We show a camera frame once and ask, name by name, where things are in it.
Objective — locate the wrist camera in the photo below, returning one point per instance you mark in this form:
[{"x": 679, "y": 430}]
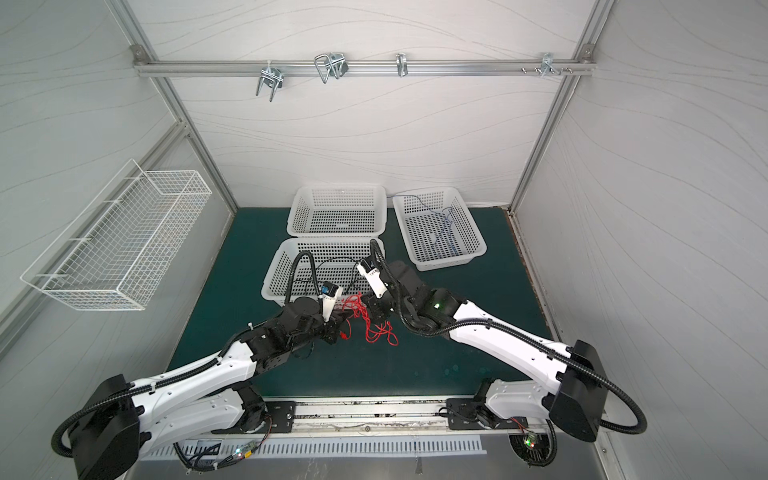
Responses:
[
  {"x": 330, "y": 294},
  {"x": 371, "y": 273}
]

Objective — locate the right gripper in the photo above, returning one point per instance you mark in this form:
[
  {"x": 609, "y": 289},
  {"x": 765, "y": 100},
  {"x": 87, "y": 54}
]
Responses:
[{"x": 379, "y": 303}]

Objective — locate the back left white basket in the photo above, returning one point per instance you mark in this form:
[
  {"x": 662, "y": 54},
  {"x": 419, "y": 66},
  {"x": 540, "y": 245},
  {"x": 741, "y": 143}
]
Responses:
[{"x": 338, "y": 211}]

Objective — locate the small metal bracket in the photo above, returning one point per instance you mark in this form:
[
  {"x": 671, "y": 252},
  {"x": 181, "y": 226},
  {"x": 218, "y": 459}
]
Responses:
[{"x": 401, "y": 65}]

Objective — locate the metal hook clamp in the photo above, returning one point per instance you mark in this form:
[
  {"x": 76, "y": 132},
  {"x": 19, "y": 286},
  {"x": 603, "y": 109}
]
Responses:
[
  {"x": 547, "y": 67},
  {"x": 271, "y": 79}
]

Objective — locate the white slotted cable duct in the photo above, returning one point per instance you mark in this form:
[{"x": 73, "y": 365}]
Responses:
[{"x": 335, "y": 447}]

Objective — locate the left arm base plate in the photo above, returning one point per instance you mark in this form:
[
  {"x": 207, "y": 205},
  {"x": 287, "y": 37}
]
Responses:
[{"x": 276, "y": 416}]

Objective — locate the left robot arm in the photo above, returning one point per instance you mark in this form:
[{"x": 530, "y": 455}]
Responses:
[{"x": 123, "y": 421}]

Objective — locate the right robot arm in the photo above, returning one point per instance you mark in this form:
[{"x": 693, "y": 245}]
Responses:
[{"x": 570, "y": 387}]

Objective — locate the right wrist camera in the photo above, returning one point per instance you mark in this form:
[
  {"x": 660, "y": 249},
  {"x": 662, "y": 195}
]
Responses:
[{"x": 371, "y": 273}]

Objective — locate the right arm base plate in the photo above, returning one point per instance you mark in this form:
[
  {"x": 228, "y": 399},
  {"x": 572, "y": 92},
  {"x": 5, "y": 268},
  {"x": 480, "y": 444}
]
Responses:
[{"x": 470, "y": 414}]

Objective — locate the metal hook clamp left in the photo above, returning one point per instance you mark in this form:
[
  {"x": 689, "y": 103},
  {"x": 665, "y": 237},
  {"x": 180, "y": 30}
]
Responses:
[{"x": 271, "y": 79}]

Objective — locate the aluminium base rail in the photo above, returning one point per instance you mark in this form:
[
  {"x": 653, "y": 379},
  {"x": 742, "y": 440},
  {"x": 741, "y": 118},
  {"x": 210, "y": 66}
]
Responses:
[{"x": 360, "y": 414}]

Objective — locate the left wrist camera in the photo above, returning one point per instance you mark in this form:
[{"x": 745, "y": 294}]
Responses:
[{"x": 330, "y": 294}]

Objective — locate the metal u-bolt clamp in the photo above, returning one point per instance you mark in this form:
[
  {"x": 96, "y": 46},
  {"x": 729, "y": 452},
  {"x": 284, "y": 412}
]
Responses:
[{"x": 331, "y": 65}]

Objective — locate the metal hook clamp right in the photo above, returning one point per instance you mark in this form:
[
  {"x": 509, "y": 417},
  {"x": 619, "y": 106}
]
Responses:
[{"x": 547, "y": 67}]

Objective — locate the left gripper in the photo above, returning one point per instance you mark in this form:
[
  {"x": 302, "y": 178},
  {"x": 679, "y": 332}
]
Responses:
[{"x": 333, "y": 324}]

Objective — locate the back right white basket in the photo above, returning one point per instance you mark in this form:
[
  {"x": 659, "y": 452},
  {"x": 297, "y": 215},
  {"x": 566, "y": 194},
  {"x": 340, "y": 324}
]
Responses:
[{"x": 438, "y": 228}]

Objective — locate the green table mat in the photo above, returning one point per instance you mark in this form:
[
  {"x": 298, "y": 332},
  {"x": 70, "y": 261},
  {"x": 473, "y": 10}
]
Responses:
[{"x": 496, "y": 281}]

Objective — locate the aluminium cross rail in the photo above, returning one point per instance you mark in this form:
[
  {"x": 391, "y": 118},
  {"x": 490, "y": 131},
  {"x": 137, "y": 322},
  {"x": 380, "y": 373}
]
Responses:
[{"x": 357, "y": 68}]

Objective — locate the white wire wall basket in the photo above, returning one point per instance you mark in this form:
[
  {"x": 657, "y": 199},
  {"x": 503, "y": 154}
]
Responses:
[{"x": 114, "y": 254}]

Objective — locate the front white perforated basket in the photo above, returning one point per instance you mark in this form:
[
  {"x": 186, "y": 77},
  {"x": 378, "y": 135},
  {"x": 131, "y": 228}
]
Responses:
[{"x": 332, "y": 259}]

